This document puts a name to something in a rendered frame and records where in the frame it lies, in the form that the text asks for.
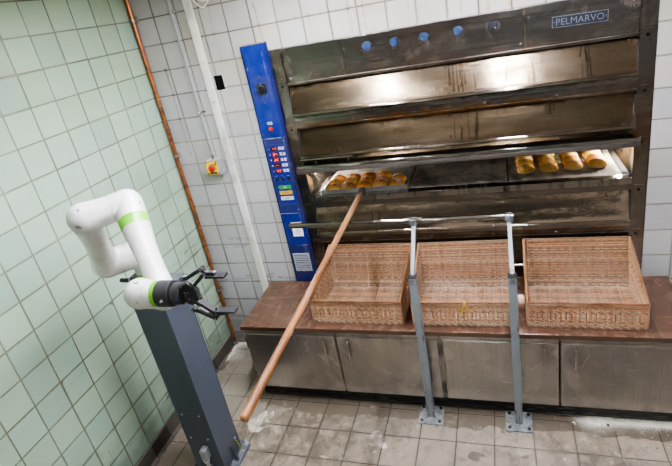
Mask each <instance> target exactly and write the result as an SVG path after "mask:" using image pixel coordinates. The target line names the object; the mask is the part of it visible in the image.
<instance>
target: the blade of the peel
mask: <svg viewBox="0 0 672 466"><path fill-rule="evenodd" d="M413 169H414V167H409V168H397V169H385V170H387V171H390V172H391V173H392V176H393V175H394V174H396V173H402V174H404V175H405V176H406V177H407V180H406V181H405V185H392V186H389V183H388V186H378V187H365V191H366V192H369V191H383V190H397V189H407V187H408V184H409V181H410V178H411V175H412V172H413ZM365 172H367V171H361V172H350V173H358V174H359V175H360V176H361V177H362V174H363V173H365ZM350 173H338V174H342V175H344V176H345V177H346V178H347V176H348V175H349V174H350ZM329 182H330V181H329ZM329 182H328V184H329ZM328 184H327V185H328ZM327 185H326V186H327ZM326 186H325V187H326ZM325 187H324V188H323V189H322V190H321V193H322V195H327V194H341V193H355V192H358V190H359V188H351V189H338V190H325Z"/></svg>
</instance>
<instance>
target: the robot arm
mask: <svg viewBox="0 0 672 466"><path fill-rule="evenodd" d="M105 198H106V199H105ZM114 221H115V222H117V223H118V225H119V227H120V229H121V231H122V233H123V235H124V237H125V239H126V241H127V242H124V243H122V244H119V245H116V246H114V247H112V245H111V243H110V242H109V240H108V237H107V235H106V232H105V229H104V226H107V225H109V224H112V223H115V222H114ZM66 223H67V225H68V227H69V228H70V229H71V230H72V231H73V232H74V233H75V234H76V236H77V237H78V238H79V240H80V241H81V243H82V244H83V246H84V248H85V250H86V252H87V254H88V257H89V260H90V264H91V269H92V271H93V272H94V274H95V275H97V276H98V277H101V278H111V277H113V276H116V275H119V274H121V273H124V272H127V271H130V270H135V273H134V274H133V275H132V276H130V277H129V278H120V280H119V281H120V282H121V283H128V284H127V285H126V287H125V289H124V293H123V296H124V300H125V302H126V304H127V305H128V306H130V307H131V308H133V309H138V310H141V309H155V310H160V311H167V310H170V309H172V308H173V307H175V306H177V305H184V304H191V305H192V309H191V311H192V312H196V313H199V314H202V315H204V316H206V317H209V318H211V319H214V320H218V318H219V317H220V316H221V315H227V314H235V313H236V312H237V310H238V307H219V308H217V307H215V306H214V305H212V304H211V303H209V302H208V301H206V300H205V298H204V297H202V295H201V293H200V289H199V288H198V287H197V285H198V284H199V282H200V281H201V280H202V279H203V278H205V279H224V278H225V277H226V275H227V274H228V273H227V272H216V271H215V270H206V269H205V266H204V265H201V266H200V267H198V268H197V269H195V270H194V271H192V272H190V273H189V274H184V275H183V276H182V277H181V278H180V280H181V281H183V282H178V281H177V280H172V278H171V276H170V274H169V272H168V270H167V268H166V266H165V264H164V261H163V259H162V256H161V254H160V251H159V248H158V245H157V242H156V239H155V235H154V232H153V228H152V225H151V222H150V218H149V215H148V213H147V210H146V207H145V204H144V202H143V199H142V197H141V196H140V194H139V193H138V192H136V191H134V190H132V189H122V190H119V191H117V192H114V193H112V194H109V195H107V196H104V197H101V198H98V199H94V200H90V201H86V202H81V203H77V204H75V205H73V206H72V207H71V208H70V209H69V210H68V212H67V214H66ZM200 272H201V273H202V274H201V275H200V276H199V277H198V279H197V280H196V281H195V282H194V283H193V284H192V283H190V282H188V280H189V279H190V278H191V277H193V276H195V275H196V274H198V273H200ZM204 276H205V277H204ZM199 299H200V302H198V300H199ZM215 311H216V312H215Z"/></svg>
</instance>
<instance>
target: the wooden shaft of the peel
mask: <svg viewBox="0 0 672 466"><path fill-rule="evenodd" d="M361 197H362V194H361V193H358V194H357V196H356V198H355V200H354V202H353V204H352V205H351V207H350V209H349V211H348V213H347V215H346V217H345V219H344V221H343V222H342V224H341V226H340V228H339V230H338V232H337V234H336V236H335V237H334V239H333V241H332V243H331V245H330V247H329V249H328V251H327V253H326V254H325V256H324V258H323V260H322V262H321V264H320V266H319V268H318V270H317V271H316V273H315V275H314V277H313V279H312V281H311V283H310V285H309V287H308V288H307V290H306V292H305V294H304V296H303V298H302V300H301V302H300V303H299V305H298V307H297V309H296V311H295V313H294V315H293V317H292V319H291V320H290V322H289V324H288V326H287V328H286V330H285V332H284V334H283V336H282V337H281V339H280V341H279V343H278V345H277V347H276V349H275V351H274V353H273V354H272V356H271V358H270V360H269V362H268V364H267V366H266V368H265V369H264V371H263V373H262V375H261V377H260V379H259V381H258V383H257V385H256V386H255V388H254V390H253V392H252V394H251V396H250V398H249V400H248V402H247V403H246V405H245V407H244V409H243V411H242V413H241V415H240V420H241V421H243V422H247V421H248V420H249V418H250V416H251V414H252V412H253V410H254V408H255V406H256V404H257V402H258V400H259V398H260V396H261V394H262V392H263V390H264V389H265V387H266V385H267V383H268V381H269V379H270V377H271V375H272V373H273V371H274V369H275V367H276V365H277V363H278V361H279V359H280V357H281V355H282V353H283V351H284V349H285V347H286V345H287V343H288V341H289V339H290V337H291V335H292V333H293V331H294V329H295V327H296V325H297V323H298V321H299V319H300V317H301V316H302V314H303V312H304V310H305V308H306V306H307V304H308V302H309V300H310V298H311V296H312V294H313V292H314V290H315V288H316V286H317V284H318V282H319V280H320V278H321V276H322V274H323V272H324V270H325V268H326V266H327V264H328V262H329V260H330V258H331V256H332V254H333V252H334V250H335V248H336V246H337V244H338V243H339V241H340V239H341V237H342V235H343V233H344V231H345V229H346V227H347V225H348V223H349V221H350V219H351V217H352V215H353V213H354V211H355V209H356V207H357V205H358V203H359V201H360V199H361Z"/></svg>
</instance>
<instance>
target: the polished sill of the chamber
mask: <svg viewBox="0 0 672 466"><path fill-rule="evenodd" d="M629 184H632V177H631V175H630V174H616V175H601V176H586V177H571V178H556V179H541V180H526V181H511V182H496V183H481V184H466V185H451V186H436V187H421V188H407V189H397V190H383V191H369V192H365V194H364V196H363V197H361V199H360V201H364V200H381V199H397V198H414V197H430V196H447V195H463V194H480V193H497V192H513V191H530V190H546V189H563V188H580V187H596V186H613V185H629ZM356 196H357V192H355V193H341V194H327V195H322V194H315V195H314V196H313V197H312V202H313V204H314V203H331V202H347V201H354V200H355V198H356Z"/></svg>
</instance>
